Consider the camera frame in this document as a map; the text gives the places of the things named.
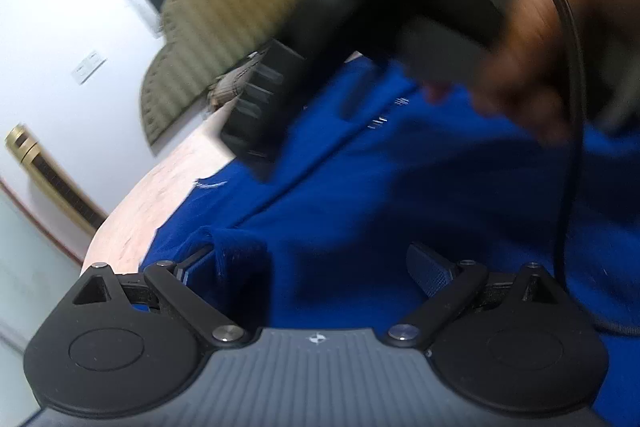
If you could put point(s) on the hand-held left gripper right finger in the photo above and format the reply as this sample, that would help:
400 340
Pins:
431 271

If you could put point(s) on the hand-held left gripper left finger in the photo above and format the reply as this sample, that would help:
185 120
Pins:
186 268

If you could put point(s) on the blue knit sweater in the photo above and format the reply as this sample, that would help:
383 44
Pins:
375 207

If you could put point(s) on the person's right hand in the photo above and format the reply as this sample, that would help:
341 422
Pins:
540 57

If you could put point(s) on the pink floral bed sheet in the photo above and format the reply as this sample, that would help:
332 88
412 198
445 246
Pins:
150 207

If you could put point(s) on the frosted glass door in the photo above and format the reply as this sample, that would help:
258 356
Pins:
25 282

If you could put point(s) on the gold tower fan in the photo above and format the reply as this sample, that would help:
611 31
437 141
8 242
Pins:
47 177

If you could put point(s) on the olive green padded headboard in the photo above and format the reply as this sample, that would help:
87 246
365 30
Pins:
225 7

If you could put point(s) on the brown patterned pillow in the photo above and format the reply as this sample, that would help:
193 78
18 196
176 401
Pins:
235 84

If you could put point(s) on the white wall switch plate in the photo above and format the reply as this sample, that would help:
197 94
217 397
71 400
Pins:
89 67

